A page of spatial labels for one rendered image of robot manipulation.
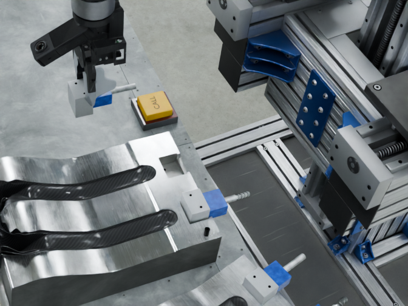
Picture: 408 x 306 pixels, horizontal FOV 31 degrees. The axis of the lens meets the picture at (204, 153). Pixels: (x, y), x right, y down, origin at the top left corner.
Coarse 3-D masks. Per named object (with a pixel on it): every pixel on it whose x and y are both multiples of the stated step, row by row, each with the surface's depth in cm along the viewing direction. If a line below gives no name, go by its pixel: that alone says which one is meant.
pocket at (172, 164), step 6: (168, 156) 140; (174, 156) 141; (162, 162) 141; (168, 162) 142; (174, 162) 143; (180, 162) 141; (168, 168) 141; (174, 168) 142; (180, 168) 141; (168, 174) 140; (174, 174) 141; (180, 174) 141
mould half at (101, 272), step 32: (0, 160) 129; (32, 160) 132; (64, 160) 137; (96, 160) 138; (128, 160) 139; (128, 192) 134; (160, 192) 134; (32, 224) 122; (64, 224) 126; (96, 224) 129; (192, 224) 131; (32, 256) 118; (64, 256) 121; (96, 256) 124; (128, 256) 126; (160, 256) 126; (192, 256) 131; (0, 288) 121; (32, 288) 117; (64, 288) 121; (96, 288) 126; (128, 288) 131
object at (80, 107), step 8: (80, 80) 140; (72, 88) 139; (80, 88) 139; (120, 88) 143; (128, 88) 144; (72, 96) 139; (80, 96) 138; (104, 96) 140; (72, 104) 141; (80, 104) 139; (88, 104) 140; (96, 104) 141; (104, 104) 142; (80, 112) 141; (88, 112) 142
